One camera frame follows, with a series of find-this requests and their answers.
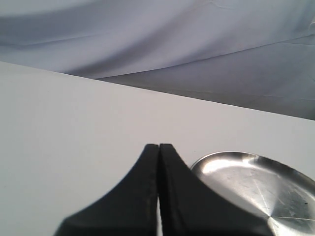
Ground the grey backdrop cloth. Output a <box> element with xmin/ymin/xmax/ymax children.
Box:
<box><xmin>0</xmin><ymin>0</ymin><xmax>315</xmax><ymax>119</ymax></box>

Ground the round stainless steel plate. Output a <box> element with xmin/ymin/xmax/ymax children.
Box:
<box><xmin>191</xmin><ymin>151</ymin><xmax>315</xmax><ymax>236</ymax></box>

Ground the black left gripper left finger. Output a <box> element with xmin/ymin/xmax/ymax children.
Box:
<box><xmin>55</xmin><ymin>144</ymin><xmax>159</xmax><ymax>236</ymax></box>

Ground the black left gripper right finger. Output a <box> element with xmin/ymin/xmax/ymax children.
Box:
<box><xmin>158</xmin><ymin>144</ymin><xmax>273</xmax><ymax>236</ymax></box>

